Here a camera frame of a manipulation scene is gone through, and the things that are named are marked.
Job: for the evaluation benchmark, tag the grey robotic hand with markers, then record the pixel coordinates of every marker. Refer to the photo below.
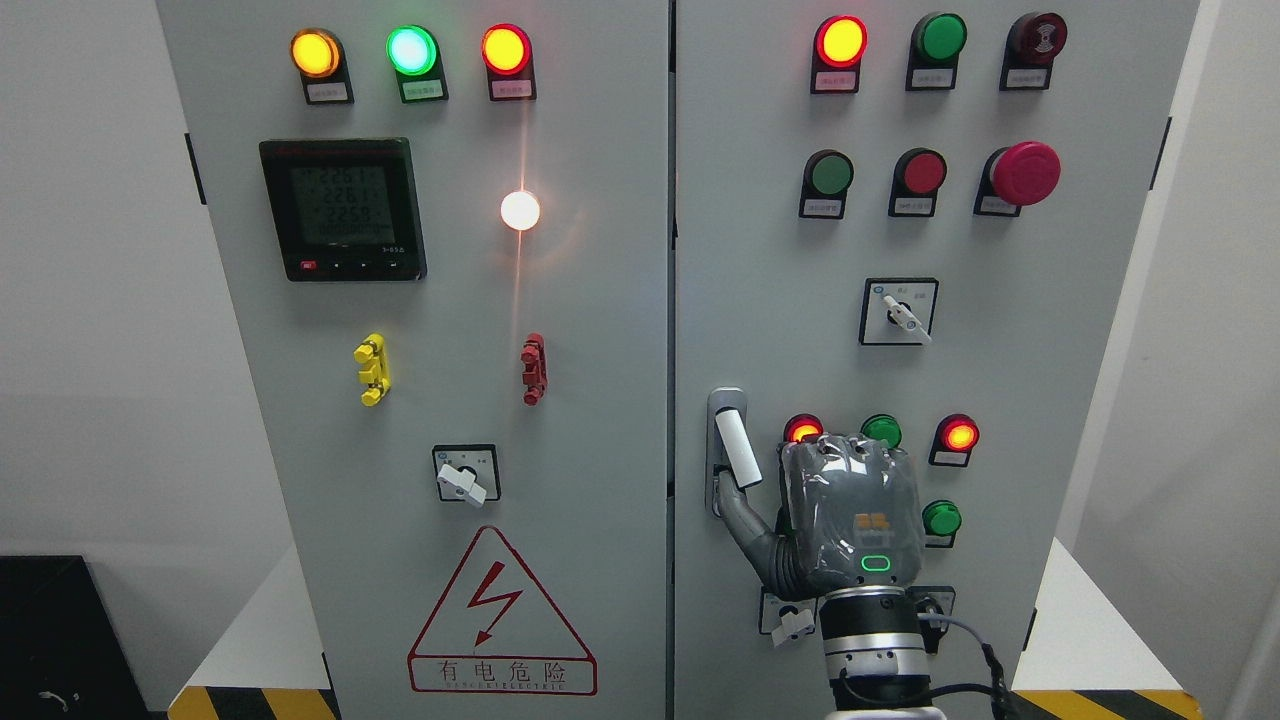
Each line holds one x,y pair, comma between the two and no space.
854,511

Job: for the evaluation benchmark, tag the silver door handle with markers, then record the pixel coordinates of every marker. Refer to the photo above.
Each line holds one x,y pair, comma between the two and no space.
728,445

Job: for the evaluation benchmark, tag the grey right cabinet door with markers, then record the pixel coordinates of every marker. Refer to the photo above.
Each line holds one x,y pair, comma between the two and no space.
771,303

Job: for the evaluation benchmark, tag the grey cabinet door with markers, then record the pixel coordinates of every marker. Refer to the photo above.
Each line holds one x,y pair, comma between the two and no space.
771,303
583,473

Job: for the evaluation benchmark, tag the grey left cabinet door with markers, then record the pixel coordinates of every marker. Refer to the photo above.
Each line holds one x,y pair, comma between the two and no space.
583,473

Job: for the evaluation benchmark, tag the green lamp middle centre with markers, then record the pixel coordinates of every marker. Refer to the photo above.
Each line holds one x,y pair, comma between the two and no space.
885,428

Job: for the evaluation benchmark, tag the green lamp lower right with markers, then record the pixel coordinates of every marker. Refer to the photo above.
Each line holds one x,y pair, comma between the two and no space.
942,521

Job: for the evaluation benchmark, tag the red lit lamp middle left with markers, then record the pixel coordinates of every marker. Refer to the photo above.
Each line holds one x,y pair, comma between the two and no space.
801,427

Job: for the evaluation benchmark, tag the red lit lamp middle right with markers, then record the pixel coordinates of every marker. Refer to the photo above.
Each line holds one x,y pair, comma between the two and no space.
953,442

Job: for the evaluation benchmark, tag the green button second row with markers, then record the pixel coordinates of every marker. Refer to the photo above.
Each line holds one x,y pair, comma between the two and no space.
827,178

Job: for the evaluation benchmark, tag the red button second row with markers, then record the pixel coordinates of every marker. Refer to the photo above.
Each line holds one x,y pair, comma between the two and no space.
917,177

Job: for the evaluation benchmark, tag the red terminal connector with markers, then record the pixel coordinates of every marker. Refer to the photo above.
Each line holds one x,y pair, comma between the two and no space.
533,357

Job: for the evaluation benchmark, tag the red electric hazard sign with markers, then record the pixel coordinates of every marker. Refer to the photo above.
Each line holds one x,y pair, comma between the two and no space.
494,629

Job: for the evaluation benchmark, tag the red emergency stop button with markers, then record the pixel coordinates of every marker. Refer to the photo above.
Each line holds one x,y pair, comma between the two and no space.
1019,175

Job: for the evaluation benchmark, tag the white lit indicator lamp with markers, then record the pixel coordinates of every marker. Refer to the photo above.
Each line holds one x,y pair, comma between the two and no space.
520,210

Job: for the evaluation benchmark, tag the red lit lamp right top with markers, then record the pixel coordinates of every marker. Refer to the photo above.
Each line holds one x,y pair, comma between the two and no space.
838,47

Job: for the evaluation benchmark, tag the green button right top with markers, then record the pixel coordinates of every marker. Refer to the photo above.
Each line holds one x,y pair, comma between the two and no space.
936,43

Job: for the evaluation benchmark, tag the yellow terminal connector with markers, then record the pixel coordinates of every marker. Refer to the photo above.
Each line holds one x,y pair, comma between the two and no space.
372,369

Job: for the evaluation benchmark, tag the dark red buzzer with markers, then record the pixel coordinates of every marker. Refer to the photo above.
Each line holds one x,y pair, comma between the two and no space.
1033,42

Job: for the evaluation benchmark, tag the red lit indicator lamp left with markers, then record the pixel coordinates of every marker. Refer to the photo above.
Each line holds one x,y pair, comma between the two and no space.
507,55

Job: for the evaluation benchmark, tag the black digital power meter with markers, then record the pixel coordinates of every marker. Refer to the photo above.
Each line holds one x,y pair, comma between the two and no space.
345,209

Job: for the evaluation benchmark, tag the green lit indicator lamp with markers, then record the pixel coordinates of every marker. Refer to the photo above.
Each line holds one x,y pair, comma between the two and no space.
417,60

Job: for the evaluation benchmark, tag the yellow indicator lamp top left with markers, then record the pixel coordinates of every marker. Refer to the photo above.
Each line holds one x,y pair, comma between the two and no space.
320,59

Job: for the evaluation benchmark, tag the black box lower left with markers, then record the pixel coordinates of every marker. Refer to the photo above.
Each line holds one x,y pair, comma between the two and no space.
60,658

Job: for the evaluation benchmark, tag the black knob selector switch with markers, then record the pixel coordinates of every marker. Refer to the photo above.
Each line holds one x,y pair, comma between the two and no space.
932,600

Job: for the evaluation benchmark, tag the white selector switch bottom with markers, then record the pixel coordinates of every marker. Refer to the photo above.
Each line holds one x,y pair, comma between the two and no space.
785,622

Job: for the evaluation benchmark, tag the white lever selector switch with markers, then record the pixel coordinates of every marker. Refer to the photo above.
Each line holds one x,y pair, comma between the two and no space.
898,311

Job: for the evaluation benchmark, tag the left door selector switch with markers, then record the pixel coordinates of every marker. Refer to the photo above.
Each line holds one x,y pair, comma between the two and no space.
467,473

